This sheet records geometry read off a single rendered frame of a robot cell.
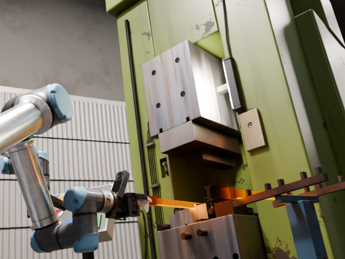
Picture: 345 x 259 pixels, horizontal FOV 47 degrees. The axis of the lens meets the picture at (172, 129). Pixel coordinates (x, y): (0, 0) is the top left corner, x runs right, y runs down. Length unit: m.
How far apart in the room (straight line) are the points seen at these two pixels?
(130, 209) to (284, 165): 0.66
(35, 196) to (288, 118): 1.02
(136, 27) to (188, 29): 0.40
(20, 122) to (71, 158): 3.25
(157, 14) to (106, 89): 2.62
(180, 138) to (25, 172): 0.77
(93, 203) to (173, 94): 0.79
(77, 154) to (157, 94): 2.49
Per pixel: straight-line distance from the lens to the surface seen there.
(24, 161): 1.25
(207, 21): 2.07
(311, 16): 2.33
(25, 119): 1.06
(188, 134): 1.75
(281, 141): 1.68
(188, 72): 1.84
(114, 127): 4.60
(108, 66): 5.02
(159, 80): 1.94
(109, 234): 1.85
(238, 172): 2.14
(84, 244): 1.22
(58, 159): 4.23
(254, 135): 1.71
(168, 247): 1.69
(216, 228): 1.55
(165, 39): 2.21
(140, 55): 2.30
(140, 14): 2.43
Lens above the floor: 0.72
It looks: 21 degrees up
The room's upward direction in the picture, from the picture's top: 8 degrees counter-clockwise
